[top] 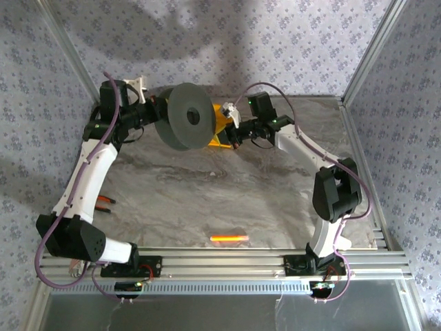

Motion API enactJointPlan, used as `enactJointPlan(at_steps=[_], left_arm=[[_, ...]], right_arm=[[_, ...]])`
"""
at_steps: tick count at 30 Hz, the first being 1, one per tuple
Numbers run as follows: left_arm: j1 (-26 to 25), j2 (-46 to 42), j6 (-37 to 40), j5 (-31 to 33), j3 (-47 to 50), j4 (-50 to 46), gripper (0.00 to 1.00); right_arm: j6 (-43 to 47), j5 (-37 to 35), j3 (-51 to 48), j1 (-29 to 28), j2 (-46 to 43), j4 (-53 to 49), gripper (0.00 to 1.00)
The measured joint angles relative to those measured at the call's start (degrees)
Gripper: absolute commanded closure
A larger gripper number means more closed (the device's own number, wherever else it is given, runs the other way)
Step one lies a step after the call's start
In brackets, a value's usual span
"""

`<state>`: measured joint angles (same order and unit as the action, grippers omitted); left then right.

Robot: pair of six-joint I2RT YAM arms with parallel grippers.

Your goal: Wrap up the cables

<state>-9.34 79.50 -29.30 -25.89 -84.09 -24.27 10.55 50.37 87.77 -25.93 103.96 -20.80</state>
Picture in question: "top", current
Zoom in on coloured wire bundle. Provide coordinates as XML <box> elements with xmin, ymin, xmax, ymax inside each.
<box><xmin>68</xmin><ymin>261</ymin><xmax>88</xmax><ymax>278</ymax></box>

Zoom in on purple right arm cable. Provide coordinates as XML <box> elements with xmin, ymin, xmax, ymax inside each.
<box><xmin>237</xmin><ymin>81</ymin><xmax>374</xmax><ymax>304</ymax></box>

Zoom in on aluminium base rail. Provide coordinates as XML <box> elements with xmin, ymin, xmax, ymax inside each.
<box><xmin>36</xmin><ymin>250</ymin><xmax>413</xmax><ymax>280</ymax></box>

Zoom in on grey slotted cable duct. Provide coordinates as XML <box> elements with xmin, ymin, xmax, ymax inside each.
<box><xmin>74</xmin><ymin>279</ymin><xmax>314</xmax><ymax>294</ymax></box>

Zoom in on yellow plastic bin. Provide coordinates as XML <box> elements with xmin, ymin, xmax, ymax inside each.
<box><xmin>206</xmin><ymin>103</ymin><xmax>232</xmax><ymax>150</ymax></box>

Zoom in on orange glowing strip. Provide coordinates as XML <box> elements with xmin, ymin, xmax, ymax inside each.
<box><xmin>209</xmin><ymin>234</ymin><xmax>249</xmax><ymax>244</ymax></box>

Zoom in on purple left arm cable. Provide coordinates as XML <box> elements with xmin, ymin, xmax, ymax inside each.
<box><xmin>36</xmin><ymin>71</ymin><xmax>139</xmax><ymax>304</ymax></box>

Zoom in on aluminium upright frame post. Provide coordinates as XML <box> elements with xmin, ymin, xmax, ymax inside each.
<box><xmin>37</xmin><ymin>0</ymin><xmax>105</xmax><ymax>104</ymax></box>
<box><xmin>342</xmin><ymin>0</ymin><xmax>408</xmax><ymax>104</ymax></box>

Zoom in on grey metal panel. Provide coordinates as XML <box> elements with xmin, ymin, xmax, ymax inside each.
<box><xmin>44</xmin><ymin>292</ymin><xmax>420</xmax><ymax>331</ymax></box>

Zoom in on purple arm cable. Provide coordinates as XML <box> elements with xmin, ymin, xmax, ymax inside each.
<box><xmin>36</xmin><ymin>71</ymin><xmax>139</xmax><ymax>304</ymax></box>
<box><xmin>237</xmin><ymin>81</ymin><xmax>374</xmax><ymax>304</ymax></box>

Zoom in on aluminium side frame rail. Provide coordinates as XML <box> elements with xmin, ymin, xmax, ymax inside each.
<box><xmin>339</xmin><ymin>99</ymin><xmax>427</xmax><ymax>331</ymax></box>
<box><xmin>25</xmin><ymin>99</ymin><xmax>105</xmax><ymax>331</ymax></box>

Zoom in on orange handled pliers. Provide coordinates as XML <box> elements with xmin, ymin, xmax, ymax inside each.
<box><xmin>95</xmin><ymin>194</ymin><xmax>117</xmax><ymax>214</ymax></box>

